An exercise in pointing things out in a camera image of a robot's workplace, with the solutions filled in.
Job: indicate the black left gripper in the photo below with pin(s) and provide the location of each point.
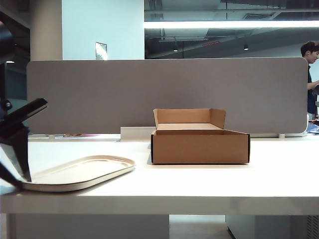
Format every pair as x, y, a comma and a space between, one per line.
15, 124

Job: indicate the beige oval pulp lid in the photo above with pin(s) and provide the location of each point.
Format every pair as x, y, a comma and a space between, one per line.
82, 174

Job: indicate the brown cardboard paper box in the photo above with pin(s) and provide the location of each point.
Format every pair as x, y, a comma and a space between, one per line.
199, 149

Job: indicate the grey felt desk partition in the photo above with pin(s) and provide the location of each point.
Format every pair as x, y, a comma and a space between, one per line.
124, 99

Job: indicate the long ceiling light strip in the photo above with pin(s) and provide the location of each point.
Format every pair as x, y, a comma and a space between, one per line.
224, 24

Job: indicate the blue patterned cloth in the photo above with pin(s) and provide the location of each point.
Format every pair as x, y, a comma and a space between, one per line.
314, 128

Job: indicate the person in dark shirt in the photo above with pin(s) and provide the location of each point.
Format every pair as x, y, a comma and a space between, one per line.
311, 74

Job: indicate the framed wall poster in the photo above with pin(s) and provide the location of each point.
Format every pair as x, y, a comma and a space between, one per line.
101, 51

